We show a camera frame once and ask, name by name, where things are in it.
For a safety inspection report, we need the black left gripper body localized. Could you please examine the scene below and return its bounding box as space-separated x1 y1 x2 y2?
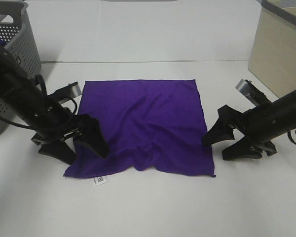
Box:
27 97 82 145

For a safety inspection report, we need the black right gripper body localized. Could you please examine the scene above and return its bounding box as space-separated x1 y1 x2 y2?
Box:
228 104 288 156

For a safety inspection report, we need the grey perforated plastic basket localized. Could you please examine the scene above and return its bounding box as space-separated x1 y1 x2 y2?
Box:
0 0 41 134

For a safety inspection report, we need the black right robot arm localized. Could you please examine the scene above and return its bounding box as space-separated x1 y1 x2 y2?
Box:
202 90 296 160

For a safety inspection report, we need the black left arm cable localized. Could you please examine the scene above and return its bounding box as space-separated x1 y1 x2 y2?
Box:
0 74 78 130

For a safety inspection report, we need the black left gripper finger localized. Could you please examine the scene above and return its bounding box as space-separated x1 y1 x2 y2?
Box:
38 141 76 165
74 114 110 158

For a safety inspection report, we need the left wrist camera silver mount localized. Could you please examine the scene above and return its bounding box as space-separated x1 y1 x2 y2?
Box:
48 82 82 104

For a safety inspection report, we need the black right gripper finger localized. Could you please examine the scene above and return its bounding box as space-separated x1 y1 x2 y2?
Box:
222 138 262 160
202 105 234 146

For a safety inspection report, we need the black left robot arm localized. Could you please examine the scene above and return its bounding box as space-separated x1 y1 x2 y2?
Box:
0 44 110 165

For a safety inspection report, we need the wrist camera silver mount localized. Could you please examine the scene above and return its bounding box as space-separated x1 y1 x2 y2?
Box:
235 79 271 107
48 82 82 104

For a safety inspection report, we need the purple towel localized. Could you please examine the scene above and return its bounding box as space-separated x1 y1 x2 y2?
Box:
64 79 215 179

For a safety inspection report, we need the beige bin with grey rim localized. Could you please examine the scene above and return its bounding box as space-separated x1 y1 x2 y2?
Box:
248 0 296 97

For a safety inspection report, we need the right wrist camera silver mount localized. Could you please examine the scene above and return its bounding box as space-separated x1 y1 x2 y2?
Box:
235 79 271 107

